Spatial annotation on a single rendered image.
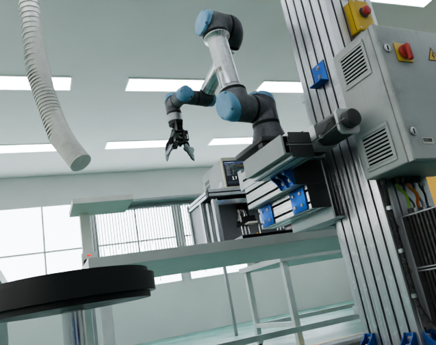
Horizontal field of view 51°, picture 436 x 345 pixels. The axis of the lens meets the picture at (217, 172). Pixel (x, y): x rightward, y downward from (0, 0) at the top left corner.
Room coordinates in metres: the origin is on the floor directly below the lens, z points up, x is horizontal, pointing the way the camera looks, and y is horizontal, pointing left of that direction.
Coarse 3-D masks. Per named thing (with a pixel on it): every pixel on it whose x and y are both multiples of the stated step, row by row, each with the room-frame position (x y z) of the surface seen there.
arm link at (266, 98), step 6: (264, 90) 1.73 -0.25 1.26; (258, 96) 1.72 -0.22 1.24; (264, 96) 1.72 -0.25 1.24; (270, 96) 1.73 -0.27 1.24; (258, 102) 1.69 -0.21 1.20; (264, 102) 1.71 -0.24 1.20; (270, 102) 1.73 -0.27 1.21; (258, 108) 1.70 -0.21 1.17; (264, 108) 1.71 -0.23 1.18; (270, 108) 1.73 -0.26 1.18; (276, 108) 1.76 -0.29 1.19; (258, 114) 1.71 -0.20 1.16; (264, 114) 1.72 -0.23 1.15; (270, 114) 1.73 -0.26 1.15; (276, 114) 1.74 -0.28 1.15; (258, 120) 1.73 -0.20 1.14; (252, 126) 1.78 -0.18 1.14
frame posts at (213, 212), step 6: (216, 198) 2.64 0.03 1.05; (216, 204) 2.63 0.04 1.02; (210, 210) 2.73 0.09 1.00; (216, 210) 2.64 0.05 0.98; (210, 216) 2.72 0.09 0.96; (216, 216) 2.63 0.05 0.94; (210, 222) 2.72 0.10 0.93; (216, 222) 2.63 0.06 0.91; (210, 228) 2.74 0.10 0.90; (216, 228) 2.64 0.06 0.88; (216, 234) 2.73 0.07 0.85; (222, 234) 2.64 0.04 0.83; (216, 240) 2.73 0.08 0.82; (222, 240) 2.63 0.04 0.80
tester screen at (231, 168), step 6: (228, 162) 2.73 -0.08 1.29; (234, 162) 2.75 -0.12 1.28; (240, 162) 2.77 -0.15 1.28; (228, 168) 2.73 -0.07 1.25; (234, 168) 2.74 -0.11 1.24; (240, 168) 2.76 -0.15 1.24; (228, 174) 2.73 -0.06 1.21; (234, 174) 2.74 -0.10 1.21; (228, 180) 2.72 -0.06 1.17; (234, 180) 2.74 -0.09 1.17
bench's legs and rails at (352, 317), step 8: (88, 312) 2.88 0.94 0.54; (104, 312) 2.05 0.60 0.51; (88, 320) 2.88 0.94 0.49; (104, 320) 2.05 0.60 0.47; (112, 320) 2.07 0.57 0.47; (328, 320) 3.55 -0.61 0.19; (336, 320) 3.58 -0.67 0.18; (344, 320) 3.61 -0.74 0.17; (88, 328) 2.87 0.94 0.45; (104, 328) 2.05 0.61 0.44; (112, 328) 2.06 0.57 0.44; (288, 328) 3.46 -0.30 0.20; (296, 328) 3.44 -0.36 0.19; (304, 328) 3.47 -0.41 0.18; (312, 328) 3.49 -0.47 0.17; (88, 336) 2.87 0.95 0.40; (104, 336) 2.05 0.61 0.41; (112, 336) 2.06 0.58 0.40; (256, 336) 3.31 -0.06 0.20; (264, 336) 3.34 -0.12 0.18; (272, 336) 3.36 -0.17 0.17; (280, 336) 3.39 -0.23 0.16; (88, 344) 2.87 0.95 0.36; (104, 344) 2.05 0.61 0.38; (112, 344) 2.06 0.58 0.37; (216, 344) 3.20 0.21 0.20; (224, 344) 3.22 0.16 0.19; (232, 344) 3.24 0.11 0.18; (240, 344) 3.26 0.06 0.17
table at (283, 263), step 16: (304, 256) 4.02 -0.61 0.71; (320, 256) 4.20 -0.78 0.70; (336, 256) 4.70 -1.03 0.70; (240, 272) 4.71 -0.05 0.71; (288, 272) 3.99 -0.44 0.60; (288, 288) 3.97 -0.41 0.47; (288, 304) 4.01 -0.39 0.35; (352, 304) 5.16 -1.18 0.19; (256, 320) 4.69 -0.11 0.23; (272, 320) 4.77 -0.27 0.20; (288, 320) 4.84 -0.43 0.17
